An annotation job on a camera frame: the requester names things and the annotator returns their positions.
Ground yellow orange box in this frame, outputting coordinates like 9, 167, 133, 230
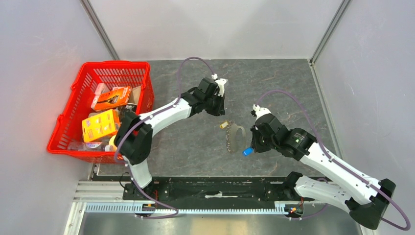
81, 109, 121, 142

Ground aluminium rail frame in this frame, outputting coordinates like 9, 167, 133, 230
65, 164, 370, 235

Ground dark jar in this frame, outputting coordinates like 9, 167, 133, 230
119, 103, 137, 114

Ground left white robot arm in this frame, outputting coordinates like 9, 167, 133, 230
114, 75, 228, 200

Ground clear plastic bottle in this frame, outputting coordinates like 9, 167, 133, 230
68, 141, 115, 152

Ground yellow round sponge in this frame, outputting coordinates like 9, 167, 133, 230
108, 135, 117, 152

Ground blue key tag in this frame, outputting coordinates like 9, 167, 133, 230
242, 147, 254, 156

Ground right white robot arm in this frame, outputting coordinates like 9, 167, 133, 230
250, 105, 396, 230

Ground red plastic basket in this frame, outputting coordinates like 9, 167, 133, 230
46, 60, 154, 164

